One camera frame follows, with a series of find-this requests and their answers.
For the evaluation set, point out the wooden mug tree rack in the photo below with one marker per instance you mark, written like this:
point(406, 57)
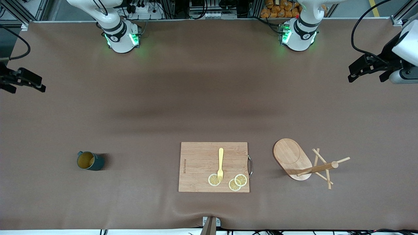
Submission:
point(289, 155)

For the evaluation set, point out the white terminal block strip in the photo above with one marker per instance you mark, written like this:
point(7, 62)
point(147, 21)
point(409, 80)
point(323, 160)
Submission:
point(215, 14)

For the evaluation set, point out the orange packaged goods pile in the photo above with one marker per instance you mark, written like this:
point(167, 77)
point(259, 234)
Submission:
point(277, 9)

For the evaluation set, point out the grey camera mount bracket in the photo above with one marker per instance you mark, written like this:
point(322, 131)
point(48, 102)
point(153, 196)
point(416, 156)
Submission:
point(210, 227)

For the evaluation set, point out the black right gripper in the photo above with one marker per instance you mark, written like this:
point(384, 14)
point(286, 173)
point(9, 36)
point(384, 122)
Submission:
point(6, 77)

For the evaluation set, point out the wooden cutting board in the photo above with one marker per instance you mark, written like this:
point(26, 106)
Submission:
point(196, 163)

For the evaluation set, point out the white power strip with plugs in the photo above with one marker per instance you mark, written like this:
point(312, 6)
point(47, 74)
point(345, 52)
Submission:
point(142, 9)

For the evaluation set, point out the lemon slice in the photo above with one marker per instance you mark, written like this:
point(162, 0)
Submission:
point(233, 186)
point(213, 180)
point(241, 180)

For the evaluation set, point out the aluminium frame post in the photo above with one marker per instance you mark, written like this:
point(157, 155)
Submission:
point(396, 21)
point(24, 26)

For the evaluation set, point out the black electronics equipment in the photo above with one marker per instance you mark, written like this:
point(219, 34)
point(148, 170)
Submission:
point(197, 4)

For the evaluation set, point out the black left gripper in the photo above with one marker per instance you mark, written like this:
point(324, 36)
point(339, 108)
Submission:
point(387, 55)

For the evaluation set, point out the yellow plastic fork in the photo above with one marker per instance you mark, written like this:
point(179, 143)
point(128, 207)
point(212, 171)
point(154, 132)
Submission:
point(221, 156)

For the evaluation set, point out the brown table mat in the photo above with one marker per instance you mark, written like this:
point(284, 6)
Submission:
point(130, 98)

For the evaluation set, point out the dark green mug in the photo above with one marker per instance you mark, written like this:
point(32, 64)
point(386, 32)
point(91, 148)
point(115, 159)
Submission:
point(98, 162)

